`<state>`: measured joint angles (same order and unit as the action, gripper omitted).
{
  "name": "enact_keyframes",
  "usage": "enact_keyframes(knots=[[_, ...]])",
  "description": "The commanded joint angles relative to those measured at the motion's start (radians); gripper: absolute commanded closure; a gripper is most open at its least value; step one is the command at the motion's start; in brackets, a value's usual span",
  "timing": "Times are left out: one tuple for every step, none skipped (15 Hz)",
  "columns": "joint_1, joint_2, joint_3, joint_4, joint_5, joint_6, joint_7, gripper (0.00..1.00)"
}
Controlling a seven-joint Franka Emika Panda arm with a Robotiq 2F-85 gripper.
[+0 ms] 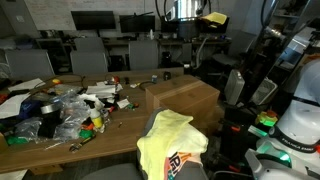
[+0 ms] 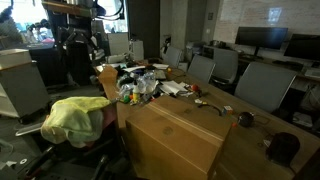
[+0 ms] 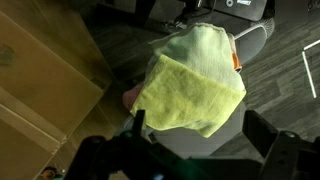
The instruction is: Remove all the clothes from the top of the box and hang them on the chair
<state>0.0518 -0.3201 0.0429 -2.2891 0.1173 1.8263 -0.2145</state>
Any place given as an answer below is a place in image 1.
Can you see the small orange item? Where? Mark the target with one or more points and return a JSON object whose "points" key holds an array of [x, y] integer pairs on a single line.
{"points": [[88, 126]]}

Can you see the white mesh basket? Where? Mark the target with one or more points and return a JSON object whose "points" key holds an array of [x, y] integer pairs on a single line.
{"points": [[263, 90]]}

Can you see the green orange toy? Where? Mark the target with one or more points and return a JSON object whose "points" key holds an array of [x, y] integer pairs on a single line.
{"points": [[266, 118]]}

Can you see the white paper sheet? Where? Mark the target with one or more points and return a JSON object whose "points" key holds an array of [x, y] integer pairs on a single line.
{"points": [[26, 85], [11, 106]]}

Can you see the crumpled white paper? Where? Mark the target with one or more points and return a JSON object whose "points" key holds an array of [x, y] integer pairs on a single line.
{"points": [[91, 100]]}

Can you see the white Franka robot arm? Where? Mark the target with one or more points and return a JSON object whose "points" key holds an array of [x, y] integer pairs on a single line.
{"points": [[300, 116]]}

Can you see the black item in bag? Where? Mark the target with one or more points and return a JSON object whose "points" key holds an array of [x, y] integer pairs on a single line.
{"points": [[48, 125]]}

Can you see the peach printed t-shirt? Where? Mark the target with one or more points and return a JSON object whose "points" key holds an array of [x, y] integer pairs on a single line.
{"points": [[178, 161]]}

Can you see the pile of cluttered items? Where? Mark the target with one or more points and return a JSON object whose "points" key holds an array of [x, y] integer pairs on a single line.
{"points": [[71, 113]]}

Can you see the yellow black adjustable wrench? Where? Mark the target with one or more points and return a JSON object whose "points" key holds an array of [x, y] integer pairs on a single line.
{"points": [[81, 143]]}

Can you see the blue bag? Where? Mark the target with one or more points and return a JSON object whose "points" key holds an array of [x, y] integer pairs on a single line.
{"points": [[29, 109]]}

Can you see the stack of white papers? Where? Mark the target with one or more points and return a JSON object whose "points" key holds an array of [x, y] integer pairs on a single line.
{"points": [[100, 89]]}

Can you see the small white card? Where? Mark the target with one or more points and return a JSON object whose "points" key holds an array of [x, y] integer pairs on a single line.
{"points": [[122, 103]]}

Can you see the wide black computer monitor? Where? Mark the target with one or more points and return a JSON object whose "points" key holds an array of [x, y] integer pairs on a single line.
{"points": [[93, 20]]}

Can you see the green red small toy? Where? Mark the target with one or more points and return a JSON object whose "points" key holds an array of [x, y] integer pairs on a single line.
{"points": [[132, 106]]}

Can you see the silver tape roll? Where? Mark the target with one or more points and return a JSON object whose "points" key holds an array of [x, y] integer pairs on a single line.
{"points": [[50, 109]]}

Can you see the orange ball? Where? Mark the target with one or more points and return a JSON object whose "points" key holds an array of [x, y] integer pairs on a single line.
{"points": [[115, 79]]}

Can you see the white bottle yellow label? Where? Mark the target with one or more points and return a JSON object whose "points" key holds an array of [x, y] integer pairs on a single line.
{"points": [[96, 121]]}

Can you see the green plastic item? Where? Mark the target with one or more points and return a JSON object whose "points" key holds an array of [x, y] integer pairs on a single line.
{"points": [[16, 140]]}

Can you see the small red item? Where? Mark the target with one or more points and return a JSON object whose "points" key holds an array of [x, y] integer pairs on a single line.
{"points": [[111, 109]]}

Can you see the white tower heater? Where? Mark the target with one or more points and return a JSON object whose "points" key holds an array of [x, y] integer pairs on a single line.
{"points": [[234, 86]]}

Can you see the large cardboard box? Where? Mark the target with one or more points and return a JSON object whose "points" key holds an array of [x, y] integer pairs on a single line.
{"points": [[186, 96]]}

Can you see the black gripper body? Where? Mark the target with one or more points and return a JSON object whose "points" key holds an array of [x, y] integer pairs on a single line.
{"points": [[188, 28]]}

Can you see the small green item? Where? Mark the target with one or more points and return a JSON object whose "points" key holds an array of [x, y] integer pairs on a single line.
{"points": [[86, 134]]}

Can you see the grey office chair holding clothes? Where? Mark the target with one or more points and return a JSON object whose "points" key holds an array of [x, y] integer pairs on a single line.
{"points": [[113, 172]]}

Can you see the whiteboard with writing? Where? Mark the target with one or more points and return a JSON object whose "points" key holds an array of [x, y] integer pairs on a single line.
{"points": [[83, 5]]}

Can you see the yellow striped cloth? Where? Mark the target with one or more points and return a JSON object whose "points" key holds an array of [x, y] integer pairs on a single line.
{"points": [[160, 140]]}

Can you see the small metal screw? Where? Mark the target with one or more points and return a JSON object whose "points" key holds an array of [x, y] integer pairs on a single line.
{"points": [[119, 125]]}

